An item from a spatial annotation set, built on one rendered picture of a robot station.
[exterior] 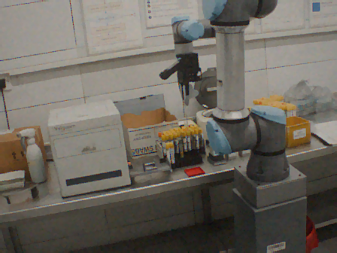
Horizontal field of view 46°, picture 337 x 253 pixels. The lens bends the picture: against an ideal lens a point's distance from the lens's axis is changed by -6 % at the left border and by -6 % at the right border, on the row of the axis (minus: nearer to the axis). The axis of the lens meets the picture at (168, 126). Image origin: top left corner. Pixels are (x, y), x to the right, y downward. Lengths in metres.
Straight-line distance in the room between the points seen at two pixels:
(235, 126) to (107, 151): 0.54
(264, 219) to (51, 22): 1.40
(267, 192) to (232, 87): 0.37
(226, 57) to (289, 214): 0.58
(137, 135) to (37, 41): 0.71
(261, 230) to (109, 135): 0.65
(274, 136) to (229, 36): 0.36
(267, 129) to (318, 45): 1.35
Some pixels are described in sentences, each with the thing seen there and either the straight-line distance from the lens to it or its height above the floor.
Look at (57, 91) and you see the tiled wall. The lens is 2.17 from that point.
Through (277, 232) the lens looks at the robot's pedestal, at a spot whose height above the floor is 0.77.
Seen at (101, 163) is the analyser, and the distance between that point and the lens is 1.59.
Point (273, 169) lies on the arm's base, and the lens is 1.37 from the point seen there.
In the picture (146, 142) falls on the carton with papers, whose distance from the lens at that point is 1.91.
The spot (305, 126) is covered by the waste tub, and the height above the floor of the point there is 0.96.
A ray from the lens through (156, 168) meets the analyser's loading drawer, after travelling 1.65.
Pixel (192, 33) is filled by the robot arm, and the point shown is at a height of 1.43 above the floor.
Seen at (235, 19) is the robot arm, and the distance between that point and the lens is 1.17.
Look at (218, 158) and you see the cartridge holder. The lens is 1.75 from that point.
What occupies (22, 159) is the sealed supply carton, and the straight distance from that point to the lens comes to 1.94.
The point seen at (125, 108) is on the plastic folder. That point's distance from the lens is 2.18.
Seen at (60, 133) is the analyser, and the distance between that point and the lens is 1.55.
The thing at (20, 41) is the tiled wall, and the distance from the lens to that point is 2.15.
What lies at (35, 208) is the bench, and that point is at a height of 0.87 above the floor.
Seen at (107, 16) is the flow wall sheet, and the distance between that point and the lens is 2.14.
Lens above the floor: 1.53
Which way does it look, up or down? 16 degrees down
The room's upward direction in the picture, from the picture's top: 7 degrees counter-clockwise
